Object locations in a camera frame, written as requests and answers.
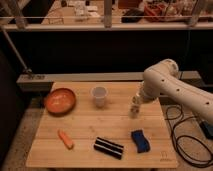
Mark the small clear plastic bottle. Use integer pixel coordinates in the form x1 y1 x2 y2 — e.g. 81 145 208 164
130 96 141 118

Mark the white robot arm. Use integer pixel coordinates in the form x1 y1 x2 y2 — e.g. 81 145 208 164
137 59 213 124

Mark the clear plastic cup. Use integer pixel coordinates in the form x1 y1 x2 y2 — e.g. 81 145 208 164
91 86 107 108

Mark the orange wooden bowl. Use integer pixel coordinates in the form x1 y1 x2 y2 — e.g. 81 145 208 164
44 88 76 115

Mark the black white striped block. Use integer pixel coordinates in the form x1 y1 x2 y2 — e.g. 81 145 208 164
93 137 124 160

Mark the blue sponge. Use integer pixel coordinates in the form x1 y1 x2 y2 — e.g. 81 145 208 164
131 130 150 153

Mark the orange carrot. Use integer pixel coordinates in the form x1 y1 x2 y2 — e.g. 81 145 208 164
58 130 74 149

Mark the black bag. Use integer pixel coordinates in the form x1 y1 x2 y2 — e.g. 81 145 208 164
121 8 143 23

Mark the black power box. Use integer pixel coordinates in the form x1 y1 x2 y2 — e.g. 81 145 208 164
200 121 213 140

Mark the grey metal rail frame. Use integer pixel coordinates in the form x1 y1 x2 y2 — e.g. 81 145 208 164
0 0 213 91

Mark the black cable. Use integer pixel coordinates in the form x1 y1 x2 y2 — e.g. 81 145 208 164
165 104 213 169

